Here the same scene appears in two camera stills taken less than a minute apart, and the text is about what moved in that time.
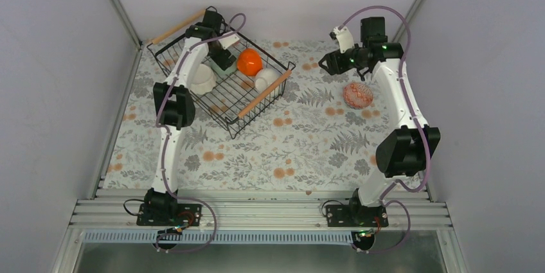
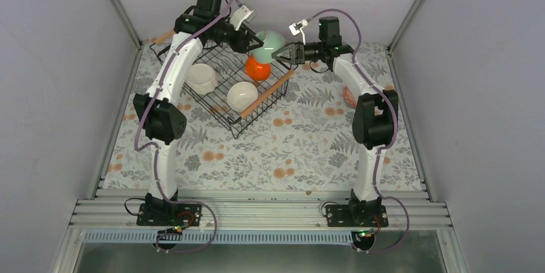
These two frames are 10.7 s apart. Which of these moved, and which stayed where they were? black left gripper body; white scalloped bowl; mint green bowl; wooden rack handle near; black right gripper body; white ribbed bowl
Moved: black right gripper body; white ribbed bowl; mint green bowl; black left gripper body
Stayed: white scalloped bowl; wooden rack handle near
